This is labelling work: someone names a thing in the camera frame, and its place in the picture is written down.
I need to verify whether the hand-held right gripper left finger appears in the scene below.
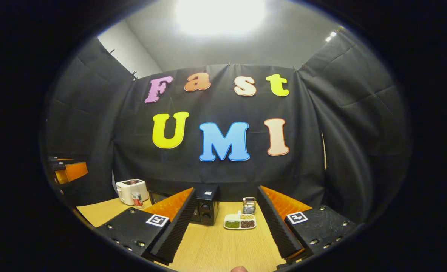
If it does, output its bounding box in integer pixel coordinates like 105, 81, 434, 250
97, 187, 196, 265

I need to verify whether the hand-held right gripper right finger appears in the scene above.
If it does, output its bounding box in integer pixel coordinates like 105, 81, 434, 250
256, 185, 360, 261

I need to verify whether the black electric oven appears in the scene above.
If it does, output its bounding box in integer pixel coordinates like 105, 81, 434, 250
149, 184, 221, 226

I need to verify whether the white divided tray of beans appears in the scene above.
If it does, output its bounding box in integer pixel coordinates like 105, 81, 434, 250
224, 211, 257, 230

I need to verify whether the clear bottle with red label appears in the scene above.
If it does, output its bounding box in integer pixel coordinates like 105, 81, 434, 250
130, 179, 145, 209

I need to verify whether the white toaster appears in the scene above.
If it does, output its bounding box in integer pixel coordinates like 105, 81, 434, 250
116, 179, 149, 206

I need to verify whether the black backdrop cloth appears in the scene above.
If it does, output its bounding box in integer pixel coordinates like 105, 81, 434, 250
42, 28, 411, 223

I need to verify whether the wire mesh utensil holder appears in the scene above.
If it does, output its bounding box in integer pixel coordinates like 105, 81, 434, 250
242, 196, 257, 215

